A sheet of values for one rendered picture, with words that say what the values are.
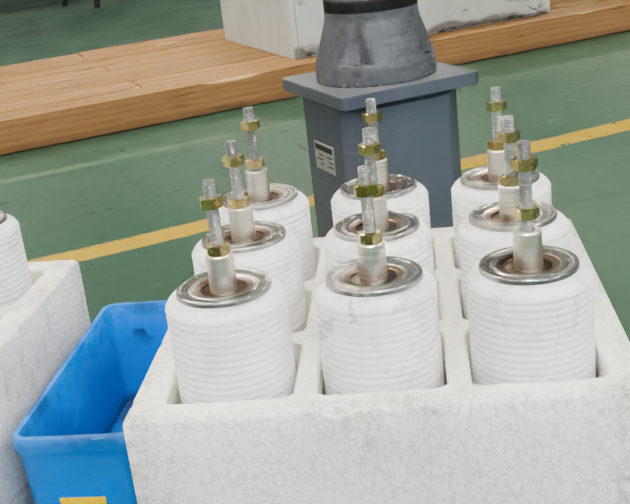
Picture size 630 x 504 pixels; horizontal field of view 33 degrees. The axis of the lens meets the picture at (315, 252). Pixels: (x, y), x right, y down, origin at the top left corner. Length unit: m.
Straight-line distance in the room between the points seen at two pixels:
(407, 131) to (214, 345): 0.56
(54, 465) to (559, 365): 0.44
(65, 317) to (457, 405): 0.50
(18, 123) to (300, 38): 0.77
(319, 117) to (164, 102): 1.35
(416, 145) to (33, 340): 0.52
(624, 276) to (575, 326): 0.66
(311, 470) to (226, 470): 0.06
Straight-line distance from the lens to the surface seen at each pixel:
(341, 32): 1.30
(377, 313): 0.78
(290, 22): 2.83
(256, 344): 0.81
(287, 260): 0.92
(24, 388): 1.05
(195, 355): 0.82
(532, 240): 0.81
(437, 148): 1.32
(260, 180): 1.04
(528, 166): 0.79
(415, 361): 0.81
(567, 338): 0.81
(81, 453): 0.95
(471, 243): 0.91
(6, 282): 1.11
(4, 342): 1.02
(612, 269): 1.50
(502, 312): 0.80
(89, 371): 1.14
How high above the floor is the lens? 0.56
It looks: 20 degrees down
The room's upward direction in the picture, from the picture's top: 7 degrees counter-clockwise
